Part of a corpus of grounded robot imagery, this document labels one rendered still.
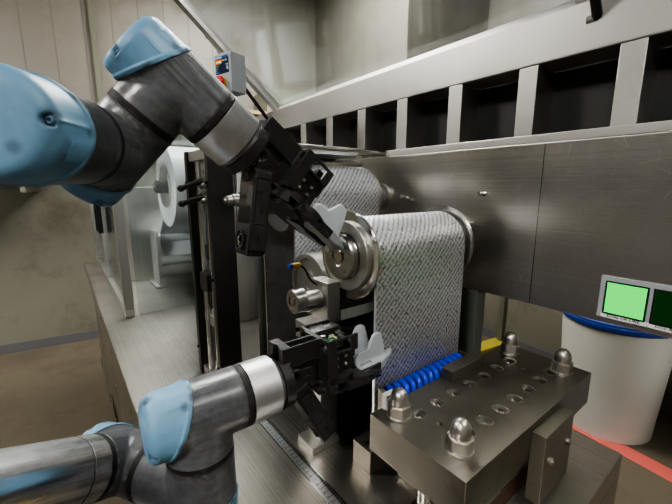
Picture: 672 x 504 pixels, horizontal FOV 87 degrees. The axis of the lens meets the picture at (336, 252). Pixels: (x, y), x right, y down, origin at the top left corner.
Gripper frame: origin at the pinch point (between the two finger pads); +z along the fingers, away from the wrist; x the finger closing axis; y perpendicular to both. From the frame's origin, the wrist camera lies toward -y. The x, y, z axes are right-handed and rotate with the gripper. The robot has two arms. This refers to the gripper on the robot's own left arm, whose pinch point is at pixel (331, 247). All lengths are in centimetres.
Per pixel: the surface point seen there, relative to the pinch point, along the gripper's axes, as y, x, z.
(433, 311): 2.3, -5.5, 23.4
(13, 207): -45, 337, -43
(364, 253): 1.6, -4.2, 2.9
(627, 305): 16.2, -29.7, 33.4
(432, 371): -7.1, -7.8, 27.9
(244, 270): -5, 68, 23
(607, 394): 43, 4, 206
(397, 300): -0.9, -5.5, 13.2
